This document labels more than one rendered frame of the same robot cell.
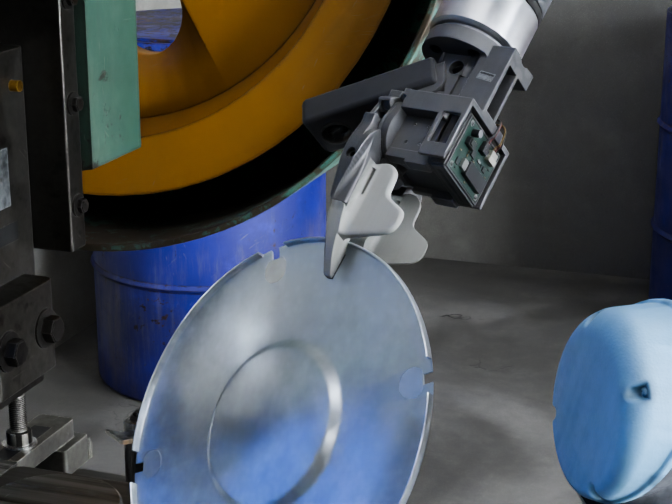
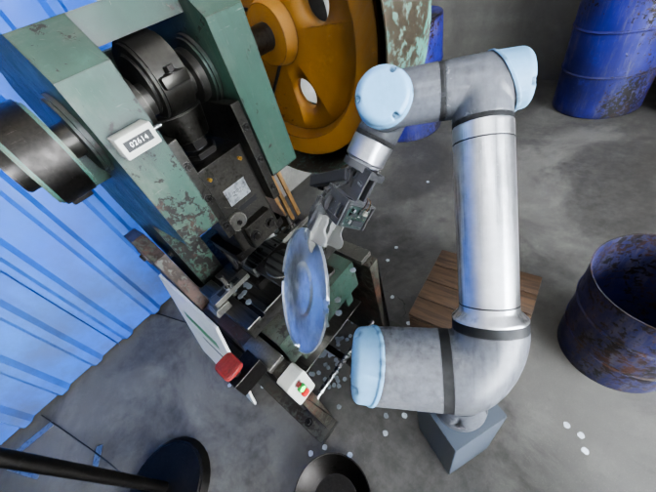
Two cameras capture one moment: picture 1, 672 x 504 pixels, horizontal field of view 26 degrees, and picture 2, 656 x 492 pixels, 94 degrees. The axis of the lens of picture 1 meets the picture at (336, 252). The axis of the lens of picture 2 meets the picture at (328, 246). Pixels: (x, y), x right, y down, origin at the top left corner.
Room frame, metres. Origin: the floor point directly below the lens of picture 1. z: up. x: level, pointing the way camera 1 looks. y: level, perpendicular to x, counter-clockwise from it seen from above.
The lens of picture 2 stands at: (0.65, -0.29, 1.49)
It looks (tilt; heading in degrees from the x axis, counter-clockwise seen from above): 45 degrees down; 35
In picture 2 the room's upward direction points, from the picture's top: 20 degrees counter-clockwise
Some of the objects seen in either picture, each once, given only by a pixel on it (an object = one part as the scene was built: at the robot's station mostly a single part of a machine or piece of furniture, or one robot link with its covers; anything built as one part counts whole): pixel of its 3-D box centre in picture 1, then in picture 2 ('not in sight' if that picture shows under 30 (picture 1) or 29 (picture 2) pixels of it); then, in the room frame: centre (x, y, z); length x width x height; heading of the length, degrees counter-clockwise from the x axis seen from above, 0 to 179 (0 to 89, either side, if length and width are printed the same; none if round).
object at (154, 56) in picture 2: not in sight; (179, 115); (1.19, 0.37, 1.27); 0.21 x 0.12 x 0.34; 71
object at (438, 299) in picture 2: not in sight; (471, 317); (1.42, -0.35, 0.18); 0.40 x 0.38 x 0.35; 77
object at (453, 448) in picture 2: not in sight; (454, 423); (0.97, -0.32, 0.23); 0.18 x 0.18 x 0.45; 47
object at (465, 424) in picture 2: not in sight; (460, 397); (0.97, -0.32, 0.50); 0.15 x 0.15 x 0.10
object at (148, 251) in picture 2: not in sight; (224, 332); (0.98, 0.59, 0.45); 0.92 x 0.12 x 0.90; 71
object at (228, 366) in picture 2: not in sight; (233, 370); (0.80, 0.26, 0.72); 0.07 x 0.06 x 0.08; 71
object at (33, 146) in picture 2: not in sight; (61, 154); (0.96, 0.47, 1.31); 0.22 x 0.12 x 0.22; 71
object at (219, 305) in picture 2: not in sight; (225, 287); (1.03, 0.42, 0.76); 0.17 x 0.06 x 0.10; 161
